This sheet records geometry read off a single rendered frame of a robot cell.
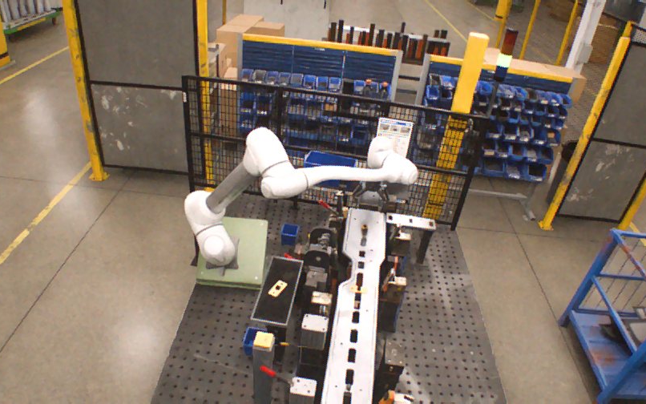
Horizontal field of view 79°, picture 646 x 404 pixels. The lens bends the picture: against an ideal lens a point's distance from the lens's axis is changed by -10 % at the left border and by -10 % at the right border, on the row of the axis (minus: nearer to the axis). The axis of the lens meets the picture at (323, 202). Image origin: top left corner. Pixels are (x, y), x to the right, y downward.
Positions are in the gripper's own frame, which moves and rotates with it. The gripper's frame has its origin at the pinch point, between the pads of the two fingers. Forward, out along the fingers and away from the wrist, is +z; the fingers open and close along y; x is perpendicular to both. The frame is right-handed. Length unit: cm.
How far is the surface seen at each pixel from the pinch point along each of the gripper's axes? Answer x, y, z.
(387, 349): -80, 14, 11
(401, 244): -8.3, 20.6, 14.0
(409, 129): 55, 19, -24
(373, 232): -1.4, 5.2, 14.7
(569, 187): 186, 205, 65
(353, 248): -17.0, -4.7, 14.6
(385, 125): 55, 4, -25
